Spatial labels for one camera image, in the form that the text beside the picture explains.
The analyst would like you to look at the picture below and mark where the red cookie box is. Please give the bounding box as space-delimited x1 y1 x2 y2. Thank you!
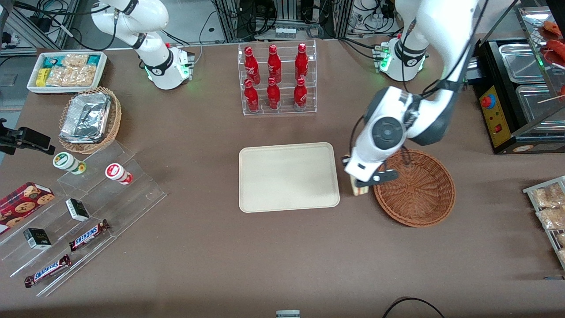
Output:
0 182 56 235

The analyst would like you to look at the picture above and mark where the clear acrylic bottle rack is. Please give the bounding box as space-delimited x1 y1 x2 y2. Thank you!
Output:
237 40 317 116

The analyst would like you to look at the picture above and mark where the sandwich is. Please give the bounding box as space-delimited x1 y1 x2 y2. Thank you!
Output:
343 155 369 196

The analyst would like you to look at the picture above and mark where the clear cracker packet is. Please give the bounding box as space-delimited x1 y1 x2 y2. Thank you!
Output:
62 54 89 68
46 66 96 87

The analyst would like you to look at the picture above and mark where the red cola bottle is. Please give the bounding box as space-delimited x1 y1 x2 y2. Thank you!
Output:
267 44 282 82
295 43 309 81
294 77 308 111
267 76 281 110
244 79 260 112
244 46 261 84

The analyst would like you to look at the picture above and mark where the green lidded cup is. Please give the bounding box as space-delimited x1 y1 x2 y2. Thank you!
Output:
53 152 87 175

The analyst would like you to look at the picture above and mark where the small black box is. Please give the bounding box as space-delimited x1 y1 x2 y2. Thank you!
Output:
65 199 90 222
23 228 52 250

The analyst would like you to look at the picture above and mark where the round brown wicker basket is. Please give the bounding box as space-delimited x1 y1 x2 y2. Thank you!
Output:
374 149 456 227

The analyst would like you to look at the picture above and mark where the snickers bar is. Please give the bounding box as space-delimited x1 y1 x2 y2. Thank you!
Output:
69 220 110 252
25 255 72 288

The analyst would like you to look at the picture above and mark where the wicker basket with foil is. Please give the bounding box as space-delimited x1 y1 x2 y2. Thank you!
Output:
59 87 122 155

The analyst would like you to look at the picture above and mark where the black camera clamp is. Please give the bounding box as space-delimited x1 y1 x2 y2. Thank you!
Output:
0 118 56 155

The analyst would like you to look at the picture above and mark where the clear acrylic stepped stand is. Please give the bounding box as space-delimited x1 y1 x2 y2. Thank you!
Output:
0 140 167 297

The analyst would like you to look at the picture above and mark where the aluminium foil container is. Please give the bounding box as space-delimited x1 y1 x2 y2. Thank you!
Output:
60 93 111 144

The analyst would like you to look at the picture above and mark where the cream plastic tray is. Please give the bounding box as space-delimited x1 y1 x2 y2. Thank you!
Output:
239 142 340 213

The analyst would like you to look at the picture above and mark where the grey snack tray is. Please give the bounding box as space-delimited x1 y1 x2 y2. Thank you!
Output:
523 176 565 270

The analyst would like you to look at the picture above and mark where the red lidded cup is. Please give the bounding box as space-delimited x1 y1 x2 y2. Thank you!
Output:
105 163 133 185

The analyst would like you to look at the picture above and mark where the black equipment rack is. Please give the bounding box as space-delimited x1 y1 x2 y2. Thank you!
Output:
214 0 354 42

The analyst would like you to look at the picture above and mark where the clear bagged pastry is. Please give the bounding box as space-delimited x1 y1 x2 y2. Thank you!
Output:
536 208 565 231
532 183 565 208

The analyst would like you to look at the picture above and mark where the steel warmer pan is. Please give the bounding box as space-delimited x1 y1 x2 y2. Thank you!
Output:
516 84 565 133
499 43 546 83

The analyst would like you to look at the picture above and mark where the white rectangular snack bin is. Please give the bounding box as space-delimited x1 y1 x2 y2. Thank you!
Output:
27 52 108 94

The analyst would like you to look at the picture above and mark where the black cable loop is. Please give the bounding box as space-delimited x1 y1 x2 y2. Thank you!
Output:
382 297 446 318

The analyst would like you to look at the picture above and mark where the black food warmer yellow panel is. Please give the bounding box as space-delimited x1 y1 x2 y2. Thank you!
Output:
475 5 565 155

